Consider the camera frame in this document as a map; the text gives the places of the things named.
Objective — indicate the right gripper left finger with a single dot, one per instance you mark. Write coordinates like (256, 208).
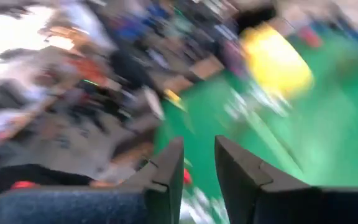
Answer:
(166, 174)

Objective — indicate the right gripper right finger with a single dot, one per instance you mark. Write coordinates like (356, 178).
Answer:
(259, 193)

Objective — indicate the red artificial tulip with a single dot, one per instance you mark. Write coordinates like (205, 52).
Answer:
(309, 37)
(187, 177)

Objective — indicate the yellow artificial tulip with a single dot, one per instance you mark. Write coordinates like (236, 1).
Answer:
(275, 62)

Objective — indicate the purple ribbed glass vase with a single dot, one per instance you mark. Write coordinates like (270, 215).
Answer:
(233, 57)

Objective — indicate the green table mat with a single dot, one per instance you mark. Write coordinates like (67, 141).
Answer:
(337, 130)

